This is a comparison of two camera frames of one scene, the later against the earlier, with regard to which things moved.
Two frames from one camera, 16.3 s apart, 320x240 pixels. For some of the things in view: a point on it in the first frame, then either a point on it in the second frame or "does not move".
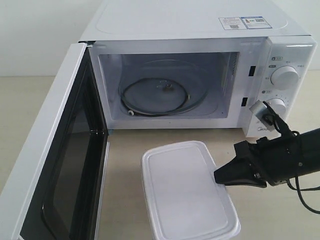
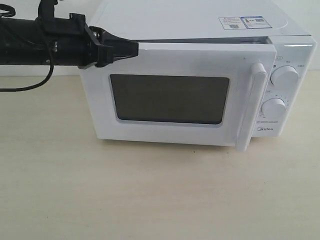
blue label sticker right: x=255 y=22 does not move
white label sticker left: x=232 y=23 does not move
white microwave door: x=59 y=192 -> x=214 y=94
